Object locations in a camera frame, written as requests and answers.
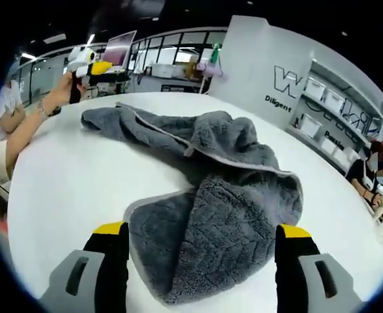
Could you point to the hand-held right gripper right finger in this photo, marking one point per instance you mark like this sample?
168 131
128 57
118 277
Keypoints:
302 283

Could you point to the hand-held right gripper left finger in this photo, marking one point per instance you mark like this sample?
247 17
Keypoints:
87 280

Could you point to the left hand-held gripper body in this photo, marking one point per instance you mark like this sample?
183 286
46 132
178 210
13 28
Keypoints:
82 58

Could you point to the grey towel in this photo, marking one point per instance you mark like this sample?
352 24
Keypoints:
217 208

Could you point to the person's left hand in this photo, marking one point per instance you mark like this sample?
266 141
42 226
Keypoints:
62 93

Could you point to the white office desk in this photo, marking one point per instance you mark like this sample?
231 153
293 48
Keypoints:
116 88

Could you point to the computer monitor pink screen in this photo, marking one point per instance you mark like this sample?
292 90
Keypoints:
118 49

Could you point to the white printer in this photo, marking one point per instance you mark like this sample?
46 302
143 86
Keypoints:
165 70

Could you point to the black workbench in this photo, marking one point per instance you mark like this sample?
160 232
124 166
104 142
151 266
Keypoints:
181 88

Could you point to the cardboard box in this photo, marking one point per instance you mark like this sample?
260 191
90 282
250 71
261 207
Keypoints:
191 69

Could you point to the black framed glass partition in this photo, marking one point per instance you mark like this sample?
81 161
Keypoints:
185 42

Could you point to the white table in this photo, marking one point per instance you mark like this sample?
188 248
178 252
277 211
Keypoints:
74 182

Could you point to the pink cylinder on stand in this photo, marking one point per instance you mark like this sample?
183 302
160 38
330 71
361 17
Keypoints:
212 70

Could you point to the green hanging item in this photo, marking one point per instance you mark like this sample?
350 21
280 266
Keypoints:
216 53

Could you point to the grey metal storage shelf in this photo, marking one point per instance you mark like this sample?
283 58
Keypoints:
351 107

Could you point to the rows of white storage bins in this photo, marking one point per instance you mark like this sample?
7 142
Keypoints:
331 98

